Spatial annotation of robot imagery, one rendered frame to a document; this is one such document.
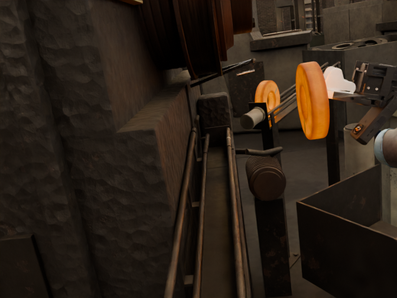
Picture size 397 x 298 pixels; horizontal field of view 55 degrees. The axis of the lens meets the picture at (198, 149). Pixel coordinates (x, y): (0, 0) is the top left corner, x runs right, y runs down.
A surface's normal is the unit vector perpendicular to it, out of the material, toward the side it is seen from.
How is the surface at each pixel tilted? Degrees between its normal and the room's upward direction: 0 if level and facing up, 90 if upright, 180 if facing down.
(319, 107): 90
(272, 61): 90
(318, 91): 67
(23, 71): 90
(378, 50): 90
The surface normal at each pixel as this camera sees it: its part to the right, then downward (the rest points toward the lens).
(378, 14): -0.95, 0.22
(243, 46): -0.29, 0.31
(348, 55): 0.20, 0.25
